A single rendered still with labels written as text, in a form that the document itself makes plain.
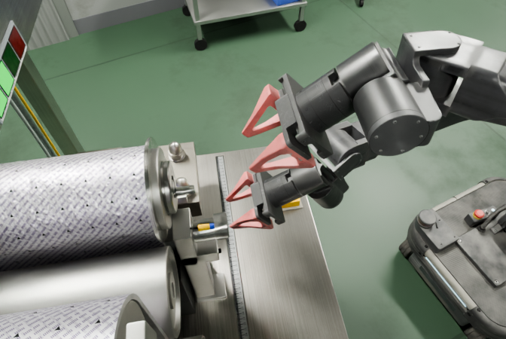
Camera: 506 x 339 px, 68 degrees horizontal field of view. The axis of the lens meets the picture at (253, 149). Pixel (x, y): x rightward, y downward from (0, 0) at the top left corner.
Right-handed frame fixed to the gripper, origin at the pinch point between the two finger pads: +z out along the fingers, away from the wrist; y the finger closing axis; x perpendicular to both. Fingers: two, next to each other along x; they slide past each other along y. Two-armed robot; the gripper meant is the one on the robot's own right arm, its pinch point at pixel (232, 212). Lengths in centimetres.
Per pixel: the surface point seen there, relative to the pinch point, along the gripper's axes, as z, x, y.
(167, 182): -5.8, 25.2, -7.2
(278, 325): 2.3, -15.1, -18.9
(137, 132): 94, -64, 118
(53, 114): 70, 0, 71
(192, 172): 6.7, 2.9, 11.7
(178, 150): 7.0, 6.9, 15.6
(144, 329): -16, 39, -29
